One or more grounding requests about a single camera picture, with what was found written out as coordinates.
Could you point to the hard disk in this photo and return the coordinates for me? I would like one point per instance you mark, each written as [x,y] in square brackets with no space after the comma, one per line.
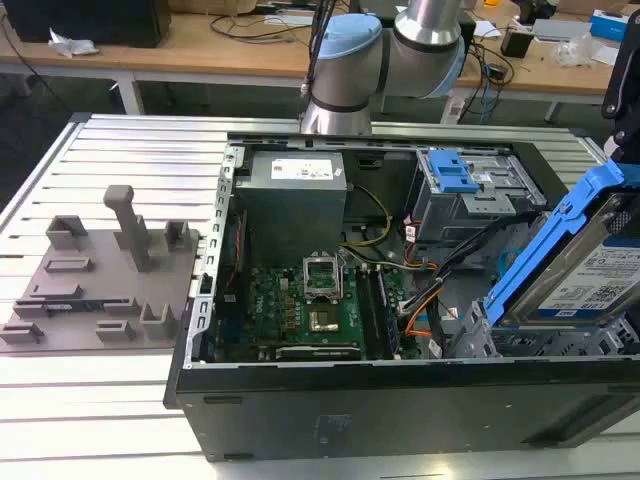
[565,280]

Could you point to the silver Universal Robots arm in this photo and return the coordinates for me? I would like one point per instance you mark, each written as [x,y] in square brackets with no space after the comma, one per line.
[350,65]

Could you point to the RAM stick in slot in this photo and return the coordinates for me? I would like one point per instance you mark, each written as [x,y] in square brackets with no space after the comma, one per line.
[386,310]

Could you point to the black RAM slot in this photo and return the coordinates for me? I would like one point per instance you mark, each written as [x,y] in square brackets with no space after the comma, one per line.
[367,310]

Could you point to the clear plastic bag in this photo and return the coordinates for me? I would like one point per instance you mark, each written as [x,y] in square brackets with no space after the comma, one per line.
[580,50]

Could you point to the blue cardboard box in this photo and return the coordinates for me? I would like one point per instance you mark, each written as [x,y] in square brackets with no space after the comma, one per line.
[607,22]

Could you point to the grey flat device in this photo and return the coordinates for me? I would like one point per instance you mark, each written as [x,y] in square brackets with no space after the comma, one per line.
[555,30]

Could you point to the small black box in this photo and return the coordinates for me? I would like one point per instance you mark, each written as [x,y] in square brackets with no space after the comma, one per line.
[515,42]

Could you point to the white paper sheet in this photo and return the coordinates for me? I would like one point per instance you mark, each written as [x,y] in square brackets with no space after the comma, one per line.
[484,29]

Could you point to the blue plastic drive latch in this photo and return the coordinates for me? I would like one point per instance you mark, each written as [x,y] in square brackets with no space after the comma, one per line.
[452,172]

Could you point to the metal optical drive cage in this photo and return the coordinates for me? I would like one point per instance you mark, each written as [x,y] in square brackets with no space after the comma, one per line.
[450,215]

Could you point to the metal locking lever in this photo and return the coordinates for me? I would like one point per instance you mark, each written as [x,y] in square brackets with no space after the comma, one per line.
[342,280]

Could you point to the grey power supply unit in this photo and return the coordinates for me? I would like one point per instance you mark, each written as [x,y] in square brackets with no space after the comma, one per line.
[295,210]

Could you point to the CPU socket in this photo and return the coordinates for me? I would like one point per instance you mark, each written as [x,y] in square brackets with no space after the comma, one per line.
[322,320]

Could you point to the black open PC case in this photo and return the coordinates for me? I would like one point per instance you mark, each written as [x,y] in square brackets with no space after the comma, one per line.
[400,415]

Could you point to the black graphics card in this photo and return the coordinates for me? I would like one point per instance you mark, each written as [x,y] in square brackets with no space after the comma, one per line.
[317,352]

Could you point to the green motherboard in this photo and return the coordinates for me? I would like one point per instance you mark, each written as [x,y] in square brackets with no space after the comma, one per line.
[280,310]

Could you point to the long wooden desk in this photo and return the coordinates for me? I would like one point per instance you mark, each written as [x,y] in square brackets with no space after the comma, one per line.
[200,55]

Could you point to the large black box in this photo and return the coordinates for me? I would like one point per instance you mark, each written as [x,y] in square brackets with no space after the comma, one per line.
[85,20]

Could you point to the crumpled white plastic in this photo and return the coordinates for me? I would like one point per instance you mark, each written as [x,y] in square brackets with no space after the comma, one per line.
[72,45]

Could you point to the grey parts rack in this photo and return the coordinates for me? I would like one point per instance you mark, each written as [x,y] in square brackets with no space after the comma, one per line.
[100,280]

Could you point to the RAM stick on rack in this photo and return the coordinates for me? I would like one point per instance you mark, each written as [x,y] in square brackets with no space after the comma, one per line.
[75,305]

